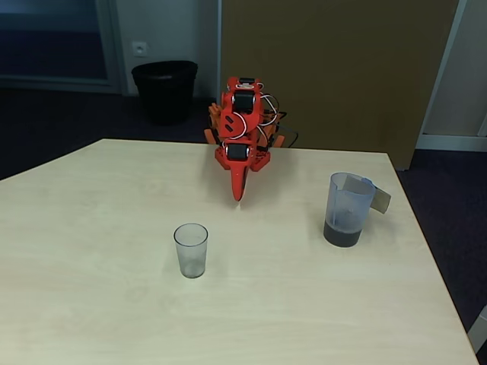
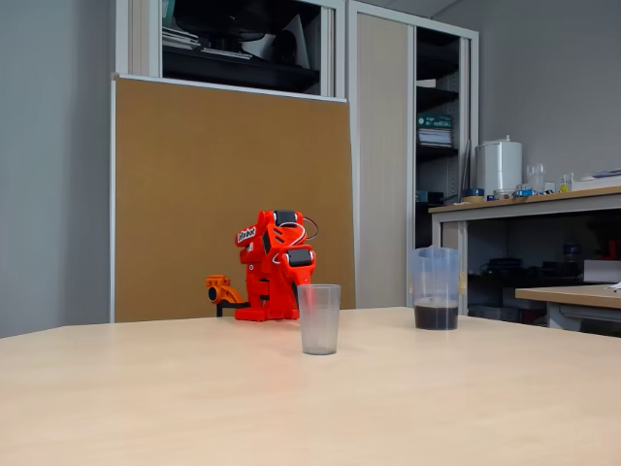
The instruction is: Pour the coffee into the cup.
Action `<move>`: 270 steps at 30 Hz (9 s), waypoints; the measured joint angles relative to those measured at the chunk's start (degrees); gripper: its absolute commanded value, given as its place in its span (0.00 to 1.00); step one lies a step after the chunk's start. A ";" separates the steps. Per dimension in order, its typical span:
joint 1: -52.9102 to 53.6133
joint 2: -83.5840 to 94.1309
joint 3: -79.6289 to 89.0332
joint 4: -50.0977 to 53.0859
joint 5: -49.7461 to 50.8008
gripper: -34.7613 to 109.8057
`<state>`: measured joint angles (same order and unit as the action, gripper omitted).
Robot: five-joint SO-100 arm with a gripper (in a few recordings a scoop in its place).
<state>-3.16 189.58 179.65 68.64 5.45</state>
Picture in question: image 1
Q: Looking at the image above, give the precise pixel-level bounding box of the translucent jug with cardboard handle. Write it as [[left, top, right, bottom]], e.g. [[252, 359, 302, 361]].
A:
[[323, 171, 392, 249]]

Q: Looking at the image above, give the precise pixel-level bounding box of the clear plastic cup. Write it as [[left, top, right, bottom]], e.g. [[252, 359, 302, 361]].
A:
[[173, 223, 209, 280]]

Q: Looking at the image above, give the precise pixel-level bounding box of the orange table clamp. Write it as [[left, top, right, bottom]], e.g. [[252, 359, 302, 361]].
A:
[[203, 103, 229, 146], [262, 121, 286, 149]]

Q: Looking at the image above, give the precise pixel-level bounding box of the black waste bin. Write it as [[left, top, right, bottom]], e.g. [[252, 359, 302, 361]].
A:
[[131, 60, 199, 125]]

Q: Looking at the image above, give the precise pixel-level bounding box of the white grey furniture edge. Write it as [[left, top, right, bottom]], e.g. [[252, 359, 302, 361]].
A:
[[466, 303, 487, 354]]

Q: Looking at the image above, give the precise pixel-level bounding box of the black cable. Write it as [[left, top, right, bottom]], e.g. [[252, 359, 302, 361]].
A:
[[275, 112, 300, 148]]

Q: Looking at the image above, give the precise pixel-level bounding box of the brown pinboard with white frame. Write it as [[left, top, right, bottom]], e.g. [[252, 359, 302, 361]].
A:
[[216, 0, 460, 170]]

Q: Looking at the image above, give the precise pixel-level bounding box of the grey window frame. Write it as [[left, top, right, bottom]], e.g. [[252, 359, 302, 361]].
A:
[[0, 0, 126, 95]]

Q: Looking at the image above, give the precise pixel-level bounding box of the white door frame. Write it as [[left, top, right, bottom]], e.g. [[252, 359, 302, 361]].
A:
[[414, 0, 487, 153]]

